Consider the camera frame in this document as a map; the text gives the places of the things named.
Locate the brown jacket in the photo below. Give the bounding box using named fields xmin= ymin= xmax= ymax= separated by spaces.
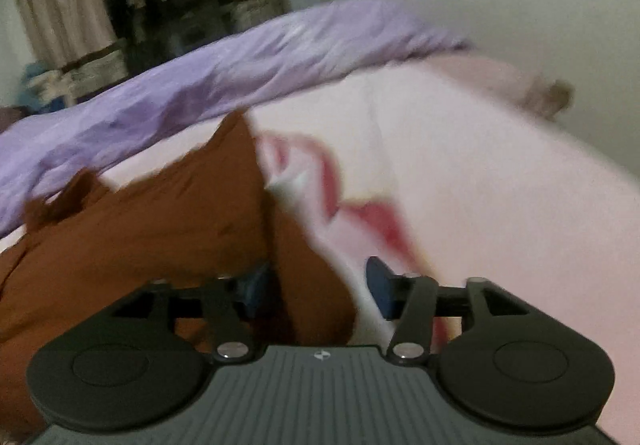
xmin=0 ymin=111 xmax=358 ymax=431

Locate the pile of clothes by wall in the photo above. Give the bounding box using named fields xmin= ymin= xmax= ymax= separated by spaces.
xmin=20 ymin=61 xmax=76 ymax=116

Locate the bed with pink sheet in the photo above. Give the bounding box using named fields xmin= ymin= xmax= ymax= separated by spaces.
xmin=0 ymin=45 xmax=640 ymax=445

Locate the dark window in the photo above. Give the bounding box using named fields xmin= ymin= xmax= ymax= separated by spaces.
xmin=85 ymin=0 xmax=288 ymax=76

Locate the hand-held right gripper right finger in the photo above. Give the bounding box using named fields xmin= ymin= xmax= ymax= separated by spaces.
xmin=366 ymin=256 xmax=531 ymax=367

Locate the purple duvet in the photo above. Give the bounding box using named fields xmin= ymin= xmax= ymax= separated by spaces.
xmin=0 ymin=0 xmax=473 ymax=236

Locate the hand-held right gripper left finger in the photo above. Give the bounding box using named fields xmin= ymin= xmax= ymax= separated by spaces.
xmin=112 ymin=265 xmax=275 ymax=362

